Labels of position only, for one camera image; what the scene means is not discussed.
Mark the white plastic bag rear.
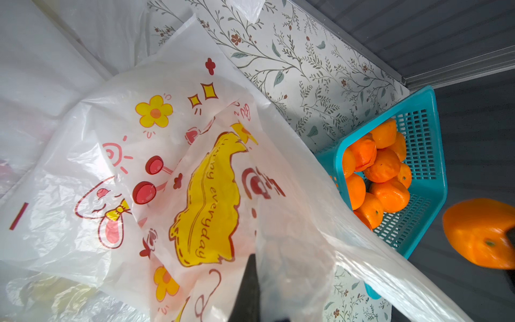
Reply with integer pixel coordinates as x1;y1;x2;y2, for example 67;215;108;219
0;0;194;194

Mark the cartoon printed plastic bag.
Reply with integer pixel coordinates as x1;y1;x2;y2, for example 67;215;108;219
1;17;468;321

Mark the orange mandarin front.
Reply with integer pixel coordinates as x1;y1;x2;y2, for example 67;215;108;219
370;178;410;213

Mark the orange mandarin top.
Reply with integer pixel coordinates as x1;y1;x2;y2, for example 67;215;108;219
370;119;397;149

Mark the clear plastic bag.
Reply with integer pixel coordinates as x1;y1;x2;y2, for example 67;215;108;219
1;262;150;321

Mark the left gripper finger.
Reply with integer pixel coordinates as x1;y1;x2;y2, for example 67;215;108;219
228;254;260;322

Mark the teal plastic basket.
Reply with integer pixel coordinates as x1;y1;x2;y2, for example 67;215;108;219
313;85;448;301

